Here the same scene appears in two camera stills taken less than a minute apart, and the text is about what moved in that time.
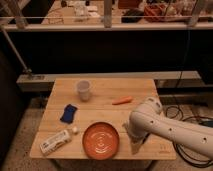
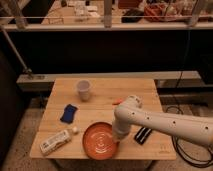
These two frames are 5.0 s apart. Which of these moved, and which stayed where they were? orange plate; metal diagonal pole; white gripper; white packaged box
Moved: white gripper
Stayed: metal diagonal pole; orange plate; white packaged box
